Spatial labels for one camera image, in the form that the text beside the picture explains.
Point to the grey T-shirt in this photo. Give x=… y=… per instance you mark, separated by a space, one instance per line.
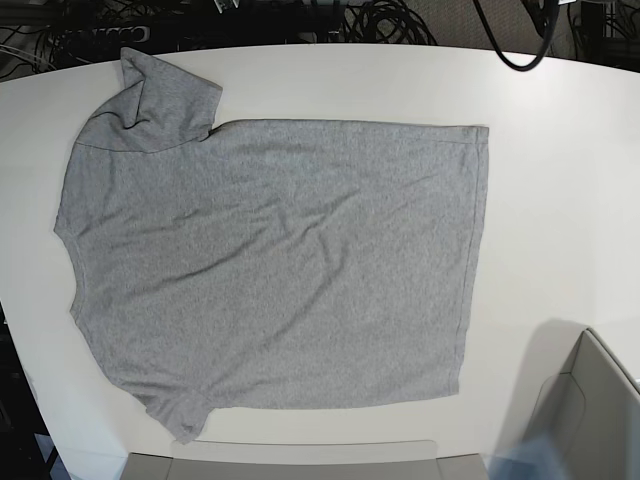
x=270 y=263

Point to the beige bin bottom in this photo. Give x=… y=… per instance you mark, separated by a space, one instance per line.
x=379 y=460

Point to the beige bin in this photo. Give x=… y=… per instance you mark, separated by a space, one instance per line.
x=379 y=460
x=591 y=414

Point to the blue blurred object corner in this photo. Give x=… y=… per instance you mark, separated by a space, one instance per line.
x=535 y=459

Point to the beige bin right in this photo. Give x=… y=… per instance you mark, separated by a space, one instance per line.
x=591 y=414

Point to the black cable bundle background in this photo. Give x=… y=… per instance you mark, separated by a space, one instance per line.
x=381 y=22

